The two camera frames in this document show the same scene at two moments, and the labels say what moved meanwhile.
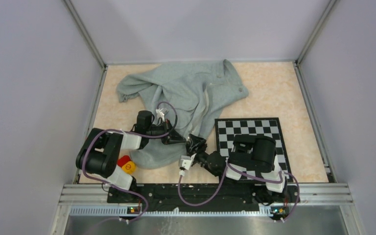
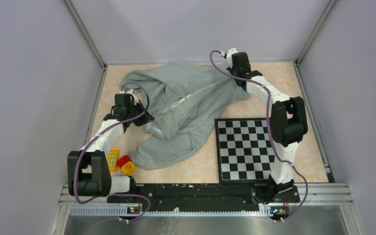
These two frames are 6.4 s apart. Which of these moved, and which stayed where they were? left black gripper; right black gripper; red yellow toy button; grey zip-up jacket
Moved: left black gripper; right black gripper
Stayed: red yellow toy button; grey zip-up jacket
